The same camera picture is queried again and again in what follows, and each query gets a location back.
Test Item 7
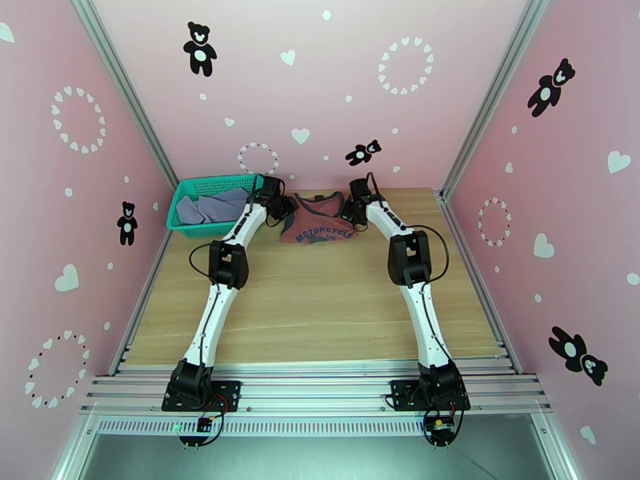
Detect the red sleeveless tank top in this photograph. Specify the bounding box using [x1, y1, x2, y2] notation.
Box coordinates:
[279, 190, 360, 245]

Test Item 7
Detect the purple fabric garment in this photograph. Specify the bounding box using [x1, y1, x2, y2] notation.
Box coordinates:
[174, 189, 251, 226]

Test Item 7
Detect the teal plastic mesh basket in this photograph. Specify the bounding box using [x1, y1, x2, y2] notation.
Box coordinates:
[166, 173, 266, 238]

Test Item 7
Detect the perforated metal strip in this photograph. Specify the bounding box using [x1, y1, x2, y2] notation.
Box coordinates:
[94, 415, 538, 438]

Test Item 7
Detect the black yellow power connector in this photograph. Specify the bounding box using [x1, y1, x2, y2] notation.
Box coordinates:
[426, 415, 458, 447]

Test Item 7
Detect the grey sheet metal panel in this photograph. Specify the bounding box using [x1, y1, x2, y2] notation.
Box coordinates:
[74, 435, 551, 480]

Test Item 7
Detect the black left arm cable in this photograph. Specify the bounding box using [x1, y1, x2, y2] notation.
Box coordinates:
[189, 173, 265, 284]

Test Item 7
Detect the aluminium table side rail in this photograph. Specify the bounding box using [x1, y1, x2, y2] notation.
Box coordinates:
[109, 193, 187, 377]
[437, 190, 523, 377]

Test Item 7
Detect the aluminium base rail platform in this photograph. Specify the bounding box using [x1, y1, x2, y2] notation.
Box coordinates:
[79, 361, 554, 417]

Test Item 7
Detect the aluminium frame post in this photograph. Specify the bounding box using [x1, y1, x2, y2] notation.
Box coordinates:
[67, 0, 187, 201]
[438, 0, 555, 200]

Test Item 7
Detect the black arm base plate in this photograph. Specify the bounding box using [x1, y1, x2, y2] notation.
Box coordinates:
[161, 379, 242, 413]
[390, 379, 471, 413]

